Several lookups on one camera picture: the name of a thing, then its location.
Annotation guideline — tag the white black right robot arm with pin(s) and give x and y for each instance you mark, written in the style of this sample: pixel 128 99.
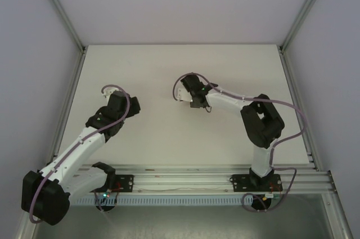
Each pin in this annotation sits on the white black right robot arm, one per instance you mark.
pixel 225 101

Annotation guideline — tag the small green-lit circuit board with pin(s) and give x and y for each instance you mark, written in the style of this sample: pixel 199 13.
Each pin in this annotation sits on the small green-lit circuit board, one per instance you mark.
pixel 106 194

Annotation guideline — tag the black round base disc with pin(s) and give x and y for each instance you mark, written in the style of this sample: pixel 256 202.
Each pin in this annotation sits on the black round base disc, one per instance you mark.
pixel 260 206
pixel 105 208

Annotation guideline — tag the grey metal panel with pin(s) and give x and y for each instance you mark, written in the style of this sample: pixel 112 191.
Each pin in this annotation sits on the grey metal panel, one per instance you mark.
pixel 182 222

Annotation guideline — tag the small white green connector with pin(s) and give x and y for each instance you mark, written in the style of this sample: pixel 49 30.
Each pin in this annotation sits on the small white green connector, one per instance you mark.
pixel 271 195

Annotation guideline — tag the aluminium table side rail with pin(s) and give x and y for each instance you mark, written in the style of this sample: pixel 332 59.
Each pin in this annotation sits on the aluminium table side rail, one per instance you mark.
pixel 295 95
pixel 69 101

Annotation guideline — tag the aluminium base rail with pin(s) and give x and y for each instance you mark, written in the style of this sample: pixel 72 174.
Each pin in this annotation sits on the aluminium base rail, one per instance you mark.
pixel 182 177

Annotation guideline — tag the aluminium frame post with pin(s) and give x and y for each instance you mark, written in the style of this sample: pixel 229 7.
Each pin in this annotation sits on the aluminium frame post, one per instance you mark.
pixel 60 11
pixel 306 8

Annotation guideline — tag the aluminium frame leg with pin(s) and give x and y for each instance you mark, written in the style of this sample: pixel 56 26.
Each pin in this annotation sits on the aluminium frame leg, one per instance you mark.
pixel 337 216
pixel 24 230

